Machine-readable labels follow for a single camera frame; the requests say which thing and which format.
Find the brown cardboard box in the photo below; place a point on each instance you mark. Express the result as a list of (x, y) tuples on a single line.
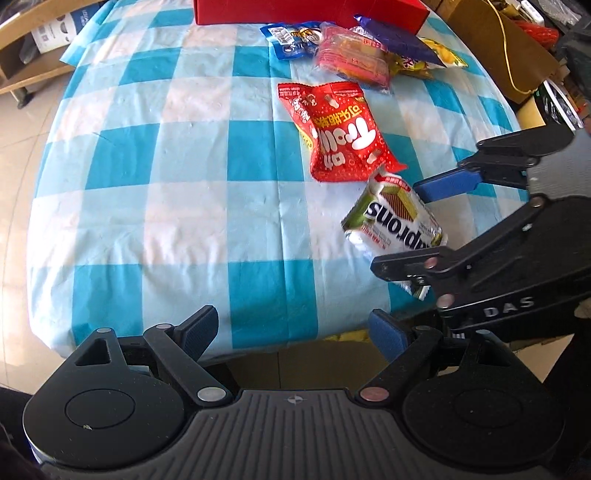
[(480, 27)]

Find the red cardboard box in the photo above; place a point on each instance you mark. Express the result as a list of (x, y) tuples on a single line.
[(231, 11)]

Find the blue checkered tablecloth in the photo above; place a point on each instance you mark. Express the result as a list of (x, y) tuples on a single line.
[(161, 184)]

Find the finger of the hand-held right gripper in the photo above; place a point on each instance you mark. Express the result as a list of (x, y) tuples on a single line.
[(443, 184), (415, 265)]

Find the green and white wafer packet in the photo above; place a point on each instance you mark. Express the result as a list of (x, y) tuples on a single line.
[(392, 217)]

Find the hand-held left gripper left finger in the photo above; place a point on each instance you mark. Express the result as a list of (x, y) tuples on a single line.
[(203, 328)]

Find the red mesh bag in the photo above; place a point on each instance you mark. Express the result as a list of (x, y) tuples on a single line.
[(538, 30)]

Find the white printed box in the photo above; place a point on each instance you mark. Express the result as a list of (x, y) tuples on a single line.
[(55, 30)]

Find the wooden shelf unit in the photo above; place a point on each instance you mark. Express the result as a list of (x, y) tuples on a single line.
[(14, 62)]

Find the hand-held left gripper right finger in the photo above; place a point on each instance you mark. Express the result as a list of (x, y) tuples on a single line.
[(385, 336)]

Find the purple snack packet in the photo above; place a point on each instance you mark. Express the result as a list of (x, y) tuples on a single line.
[(397, 39)]

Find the yellow snack packet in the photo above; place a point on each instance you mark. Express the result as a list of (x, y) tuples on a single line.
[(447, 56)]

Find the blue cookie packet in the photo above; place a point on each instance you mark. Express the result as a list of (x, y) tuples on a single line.
[(288, 42)]

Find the pink clear cake packet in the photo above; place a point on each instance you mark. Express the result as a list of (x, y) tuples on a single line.
[(351, 57)]

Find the red and silver candy packet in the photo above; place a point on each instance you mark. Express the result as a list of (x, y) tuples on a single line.
[(341, 134)]

